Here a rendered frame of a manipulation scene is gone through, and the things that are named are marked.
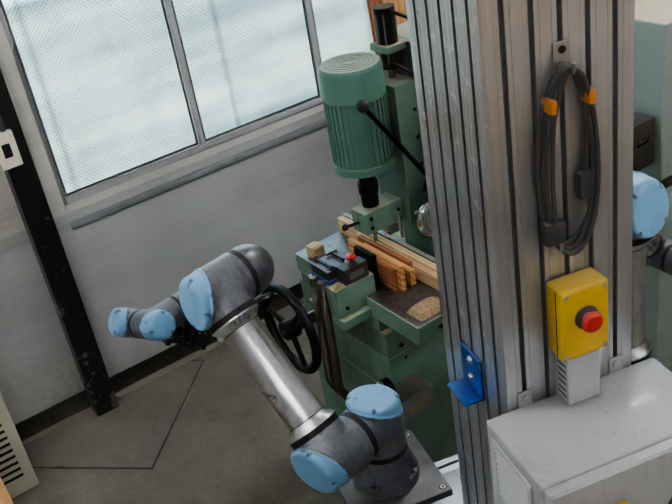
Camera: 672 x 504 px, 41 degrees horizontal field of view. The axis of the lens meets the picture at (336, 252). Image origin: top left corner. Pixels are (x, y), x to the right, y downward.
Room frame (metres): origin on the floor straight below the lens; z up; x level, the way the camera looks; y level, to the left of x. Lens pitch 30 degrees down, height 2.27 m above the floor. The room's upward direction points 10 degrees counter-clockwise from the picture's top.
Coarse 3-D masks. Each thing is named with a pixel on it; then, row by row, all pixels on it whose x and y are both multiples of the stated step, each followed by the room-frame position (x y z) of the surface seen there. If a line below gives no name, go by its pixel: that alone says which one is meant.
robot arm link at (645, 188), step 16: (640, 176) 1.50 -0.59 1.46; (640, 192) 1.47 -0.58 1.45; (656, 192) 1.48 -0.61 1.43; (640, 208) 1.46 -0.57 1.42; (656, 208) 1.48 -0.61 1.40; (640, 224) 1.45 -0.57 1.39; (656, 224) 1.47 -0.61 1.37; (640, 240) 1.47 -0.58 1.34; (640, 256) 1.49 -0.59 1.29; (640, 272) 1.49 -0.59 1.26; (640, 288) 1.49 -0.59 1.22; (640, 304) 1.49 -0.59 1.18; (640, 320) 1.49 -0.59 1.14; (640, 336) 1.49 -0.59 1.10; (640, 352) 1.48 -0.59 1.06
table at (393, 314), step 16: (336, 240) 2.49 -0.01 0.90; (304, 256) 2.42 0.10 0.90; (304, 272) 2.42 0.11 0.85; (384, 288) 2.16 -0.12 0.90; (416, 288) 2.13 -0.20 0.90; (432, 288) 2.12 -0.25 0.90; (368, 304) 2.13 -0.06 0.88; (384, 304) 2.08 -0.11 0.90; (400, 304) 2.06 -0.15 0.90; (336, 320) 2.10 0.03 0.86; (352, 320) 2.08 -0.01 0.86; (384, 320) 2.07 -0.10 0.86; (400, 320) 2.00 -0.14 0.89; (416, 320) 1.98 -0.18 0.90; (432, 320) 1.96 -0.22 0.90; (416, 336) 1.95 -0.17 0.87; (432, 336) 1.96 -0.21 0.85
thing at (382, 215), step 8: (384, 200) 2.37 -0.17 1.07; (392, 200) 2.36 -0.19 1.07; (400, 200) 2.36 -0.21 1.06; (352, 208) 2.35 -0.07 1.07; (360, 208) 2.34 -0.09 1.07; (368, 208) 2.33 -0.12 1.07; (376, 208) 2.33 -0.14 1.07; (384, 208) 2.33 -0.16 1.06; (392, 208) 2.35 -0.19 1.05; (400, 208) 2.36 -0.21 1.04; (352, 216) 2.35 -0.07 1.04; (360, 216) 2.31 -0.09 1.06; (368, 216) 2.30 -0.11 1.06; (376, 216) 2.32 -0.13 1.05; (384, 216) 2.33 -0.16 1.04; (392, 216) 2.34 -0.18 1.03; (360, 224) 2.32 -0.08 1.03; (368, 224) 2.30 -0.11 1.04; (376, 224) 2.31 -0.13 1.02; (384, 224) 2.33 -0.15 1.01; (368, 232) 2.30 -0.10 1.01
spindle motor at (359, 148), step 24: (336, 72) 2.29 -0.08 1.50; (360, 72) 2.27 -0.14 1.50; (336, 96) 2.28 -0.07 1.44; (360, 96) 2.26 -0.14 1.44; (384, 96) 2.32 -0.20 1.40; (336, 120) 2.29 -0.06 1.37; (360, 120) 2.27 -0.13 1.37; (384, 120) 2.29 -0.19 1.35; (336, 144) 2.30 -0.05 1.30; (360, 144) 2.27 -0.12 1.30; (384, 144) 2.28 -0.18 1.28; (336, 168) 2.32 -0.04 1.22; (360, 168) 2.26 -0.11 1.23; (384, 168) 2.28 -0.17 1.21
